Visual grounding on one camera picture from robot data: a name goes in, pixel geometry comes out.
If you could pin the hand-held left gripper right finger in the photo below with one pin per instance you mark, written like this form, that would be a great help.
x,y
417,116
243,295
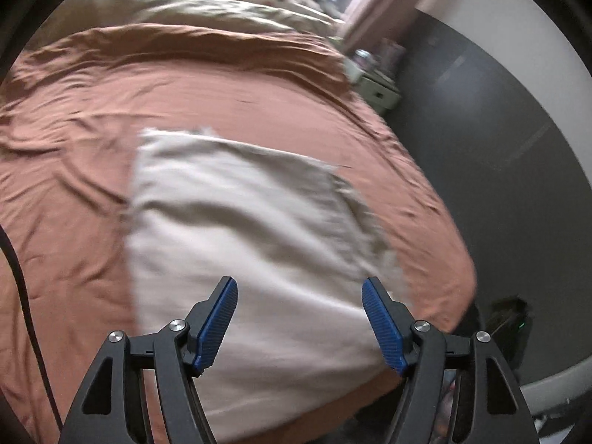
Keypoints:
x,y
381,323

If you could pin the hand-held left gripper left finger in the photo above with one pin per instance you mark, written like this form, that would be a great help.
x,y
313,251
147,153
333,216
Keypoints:
x,y
217,323

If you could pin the beige pants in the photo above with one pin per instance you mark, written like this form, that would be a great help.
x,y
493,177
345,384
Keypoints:
x,y
240,222

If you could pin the dark device with green light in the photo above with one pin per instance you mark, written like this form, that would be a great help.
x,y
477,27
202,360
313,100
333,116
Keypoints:
x,y
508,328

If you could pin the dark wardrobe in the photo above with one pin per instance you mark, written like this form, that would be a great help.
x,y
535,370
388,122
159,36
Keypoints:
x,y
476,171

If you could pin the pale green nightstand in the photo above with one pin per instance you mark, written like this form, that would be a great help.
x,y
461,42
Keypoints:
x,y
377,95

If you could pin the brown bed sheet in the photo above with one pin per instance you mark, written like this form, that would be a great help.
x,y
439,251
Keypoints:
x,y
185,88

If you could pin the beige duvet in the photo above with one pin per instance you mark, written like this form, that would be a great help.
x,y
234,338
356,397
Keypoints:
x,y
185,9

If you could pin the brown curtain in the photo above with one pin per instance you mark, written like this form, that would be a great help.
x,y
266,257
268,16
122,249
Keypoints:
x,y
384,4

